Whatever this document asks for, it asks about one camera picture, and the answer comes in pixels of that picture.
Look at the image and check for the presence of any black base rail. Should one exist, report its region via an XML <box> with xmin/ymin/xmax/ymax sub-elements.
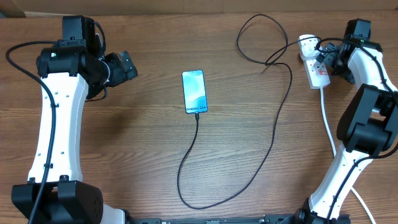
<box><xmin>124</xmin><ymin>213</ymin><xmax>351</xmax><ymax>224</ymax></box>

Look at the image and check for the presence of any white USB wall charger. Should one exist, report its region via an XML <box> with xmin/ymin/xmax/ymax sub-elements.
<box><xmin>298</xmin><ymin>34</ymin><xmax>320</xmax><ymax>61</ymax></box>

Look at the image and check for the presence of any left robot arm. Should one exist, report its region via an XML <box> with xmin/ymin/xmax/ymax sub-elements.
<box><xmin>11</xmin><ymin>16</ymin><xmax>137</xmax><ymax>223</ymax></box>

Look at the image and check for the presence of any blue Galaxy smartphone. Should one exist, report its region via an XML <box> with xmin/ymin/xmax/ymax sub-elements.
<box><xmin>182</xmin><ymin>70</ymin><xmax>208</xmax><ymax>114</ymax></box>

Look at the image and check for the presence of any brown cardboard sheet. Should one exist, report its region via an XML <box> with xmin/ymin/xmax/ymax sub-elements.
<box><xmin>1</xmin><ymin>0</ymin><xmax>397</xmax><ymax>17</ymax></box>

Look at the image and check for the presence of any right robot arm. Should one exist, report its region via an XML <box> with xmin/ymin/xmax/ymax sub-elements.
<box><xmin>283</xmin><ymin>19</ymin><xmax>397</xmax><ymax>223</ymax></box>

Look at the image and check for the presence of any white power strip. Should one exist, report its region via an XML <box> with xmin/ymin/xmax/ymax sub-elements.
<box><xmin>303</xmin><ymin>59</ymin><xmax>330</xmax><ymax>90</ymax></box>

